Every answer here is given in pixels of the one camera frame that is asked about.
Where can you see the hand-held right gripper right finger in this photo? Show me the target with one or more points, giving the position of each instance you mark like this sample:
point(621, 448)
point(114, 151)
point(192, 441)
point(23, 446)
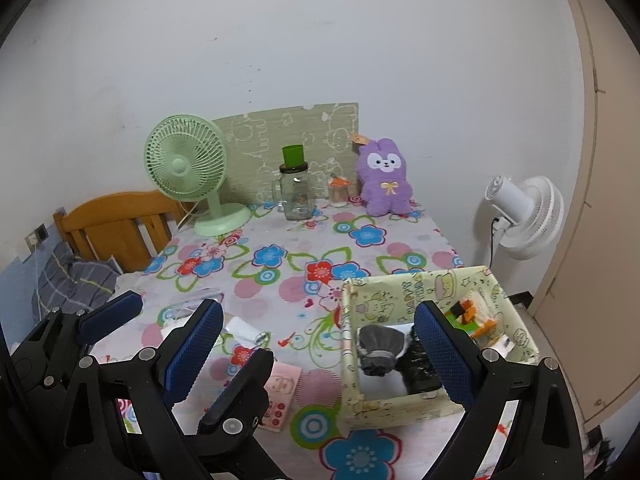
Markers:
point(445, 355)

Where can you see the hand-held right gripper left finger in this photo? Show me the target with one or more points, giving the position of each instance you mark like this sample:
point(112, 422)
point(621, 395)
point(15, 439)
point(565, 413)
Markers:
point(192, 355)

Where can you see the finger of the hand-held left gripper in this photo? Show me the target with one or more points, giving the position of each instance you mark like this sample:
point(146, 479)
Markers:
point(240, 395)
point(112, 312)

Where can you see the black plastic bag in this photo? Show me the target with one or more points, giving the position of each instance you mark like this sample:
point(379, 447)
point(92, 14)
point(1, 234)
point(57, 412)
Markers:
point(417, 375)

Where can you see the pink card packet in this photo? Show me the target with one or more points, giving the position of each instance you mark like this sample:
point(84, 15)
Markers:
point(282, 395)

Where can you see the green tissue packet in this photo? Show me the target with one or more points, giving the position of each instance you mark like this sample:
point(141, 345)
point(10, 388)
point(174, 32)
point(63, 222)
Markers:
point(470, 317)

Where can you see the clear straw packet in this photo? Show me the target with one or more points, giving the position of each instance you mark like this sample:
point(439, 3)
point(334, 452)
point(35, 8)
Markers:
point(186, 300)

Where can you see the yellow printed storage box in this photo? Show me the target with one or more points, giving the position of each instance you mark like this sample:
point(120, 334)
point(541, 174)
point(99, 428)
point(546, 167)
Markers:
point(390, 300)

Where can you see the grey plaid pillow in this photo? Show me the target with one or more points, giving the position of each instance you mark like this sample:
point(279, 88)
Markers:
point(75, 280)

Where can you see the wooden chair back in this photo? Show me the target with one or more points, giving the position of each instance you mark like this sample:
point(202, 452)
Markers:
point(110, 225)

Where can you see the white standing fan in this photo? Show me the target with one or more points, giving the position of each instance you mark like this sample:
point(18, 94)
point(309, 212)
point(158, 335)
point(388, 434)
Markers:
point(530, 220)

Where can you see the green desk fan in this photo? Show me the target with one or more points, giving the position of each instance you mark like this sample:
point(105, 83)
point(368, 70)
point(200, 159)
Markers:
point(180, 165)

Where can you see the purple plush bunny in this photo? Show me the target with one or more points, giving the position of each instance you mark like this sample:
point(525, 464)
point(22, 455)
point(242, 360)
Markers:
point(384, 180)

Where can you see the small jar with orange lid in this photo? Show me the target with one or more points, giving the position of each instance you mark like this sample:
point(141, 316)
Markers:
point(338, 194)

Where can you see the beige door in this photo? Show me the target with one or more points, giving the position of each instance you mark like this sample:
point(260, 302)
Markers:
point(610, 210)

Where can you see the green plastic cup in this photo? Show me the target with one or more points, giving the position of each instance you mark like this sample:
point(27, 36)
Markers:
point(293, 156)

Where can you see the green printed board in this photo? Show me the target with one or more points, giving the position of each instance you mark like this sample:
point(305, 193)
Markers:
point(260, 135)

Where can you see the wall socket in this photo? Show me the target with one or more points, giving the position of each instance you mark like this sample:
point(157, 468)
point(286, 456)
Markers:
point(37, 236)

